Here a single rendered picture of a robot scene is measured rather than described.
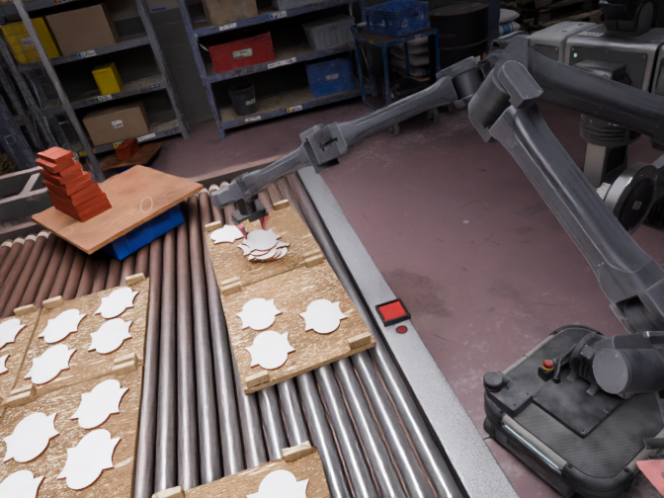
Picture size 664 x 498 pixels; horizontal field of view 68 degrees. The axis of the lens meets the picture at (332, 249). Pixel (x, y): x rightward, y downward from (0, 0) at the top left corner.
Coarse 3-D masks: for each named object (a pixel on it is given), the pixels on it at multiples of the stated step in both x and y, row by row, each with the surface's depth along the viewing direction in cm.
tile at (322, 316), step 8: (312, 304) 139; (320, 304) 139; (328, 304) 138; (336, 304) 138; (304, 312) 137; (312, 312) 137; (320, 312) 136; (328, 312) 136; (336, 312) 135; (312, 320) 134; (320, 320) 134; (328, 320) 133; (336, 320) 132; (312, 328) 132; (320, 328) 131; (328, 328) 131; (336, 328) 130
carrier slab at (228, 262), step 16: (288, 208) 190; (256, 224) 184; (272, 224) 182; (288, 224) 180; (208, 240) 180; (240, 240) 176; (288, 240) 171; (304, 240) 169; (224, 256) 169; (240, 256) 168; (288, 256) 163; (224, 272) 162; (240, 272) 160; (256, 272) 159; (272, 272) 157
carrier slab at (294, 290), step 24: (264, 288) 151; (288, 288) 149; (312, 288) 147; (336, 288) 145; (288, 312) 140; (240, 336) 135; (312, 336) 130; (336, 336) 129; (240, 360) 128; (288, 360) 125; (312, 360) 123; (336, 360) 124; (264, 384) 120
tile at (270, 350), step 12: (264, 336) 132; (276, 336) 131; (288, 336) 132; (252, 348) 129; (264, 348) 128; (276, 348) 128; (288, 348) 127; (252, 360) 126; (264, 360) 125; (276, 360) 124
